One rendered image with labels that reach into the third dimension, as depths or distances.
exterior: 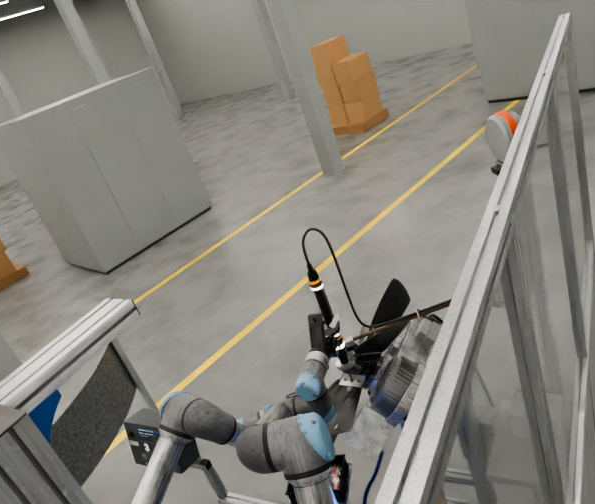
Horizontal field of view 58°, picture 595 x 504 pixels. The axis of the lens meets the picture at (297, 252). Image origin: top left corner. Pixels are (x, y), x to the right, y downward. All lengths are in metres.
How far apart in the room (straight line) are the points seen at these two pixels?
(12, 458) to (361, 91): 9.12
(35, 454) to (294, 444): 0.56
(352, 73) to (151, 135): 3.65
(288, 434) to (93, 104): 6.76
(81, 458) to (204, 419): 1.71
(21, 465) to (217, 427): 0.82
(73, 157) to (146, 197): 1.13
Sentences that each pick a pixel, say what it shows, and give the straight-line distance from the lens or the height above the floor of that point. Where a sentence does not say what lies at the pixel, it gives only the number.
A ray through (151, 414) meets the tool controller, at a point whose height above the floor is 1.24.
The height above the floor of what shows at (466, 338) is 2.05.
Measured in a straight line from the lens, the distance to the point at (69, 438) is 3.30.
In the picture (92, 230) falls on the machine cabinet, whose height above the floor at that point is 0.65.
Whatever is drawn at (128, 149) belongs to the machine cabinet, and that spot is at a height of 1.38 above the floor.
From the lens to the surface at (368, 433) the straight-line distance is 2.09.
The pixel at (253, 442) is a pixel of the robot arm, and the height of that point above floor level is 1.60.
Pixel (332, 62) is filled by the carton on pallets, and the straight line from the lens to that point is 9.86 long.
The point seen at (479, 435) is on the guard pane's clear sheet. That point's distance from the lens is 0.80.
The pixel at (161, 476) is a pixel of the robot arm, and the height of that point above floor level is 1.33.
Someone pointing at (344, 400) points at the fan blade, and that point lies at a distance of 1.97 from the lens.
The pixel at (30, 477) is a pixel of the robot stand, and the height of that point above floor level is 1.93.
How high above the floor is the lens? 2.47
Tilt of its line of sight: 24 degrees down
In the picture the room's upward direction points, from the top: 21 degrees counter-clockwise
